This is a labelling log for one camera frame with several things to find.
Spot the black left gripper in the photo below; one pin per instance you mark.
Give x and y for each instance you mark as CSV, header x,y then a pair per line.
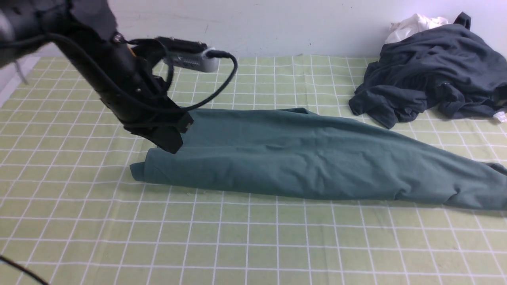
x,y
126,86

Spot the green long-sleeve shirt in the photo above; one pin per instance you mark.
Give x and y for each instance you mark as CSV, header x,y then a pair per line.
x,y
296,153

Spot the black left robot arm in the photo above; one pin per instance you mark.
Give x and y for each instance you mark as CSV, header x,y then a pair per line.
x,y
28,25

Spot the green checkered tablecloth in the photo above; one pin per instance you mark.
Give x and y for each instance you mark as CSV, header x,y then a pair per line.
x,y
71,213

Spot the white crumpled garment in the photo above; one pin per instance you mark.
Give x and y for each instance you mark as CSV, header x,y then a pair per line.
x,y
413,25

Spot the dark grey crumpled garment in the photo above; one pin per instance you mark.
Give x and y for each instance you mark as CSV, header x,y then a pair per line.
x,y
447,67

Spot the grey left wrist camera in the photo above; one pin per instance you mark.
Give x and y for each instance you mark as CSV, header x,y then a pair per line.
x,y
190,55

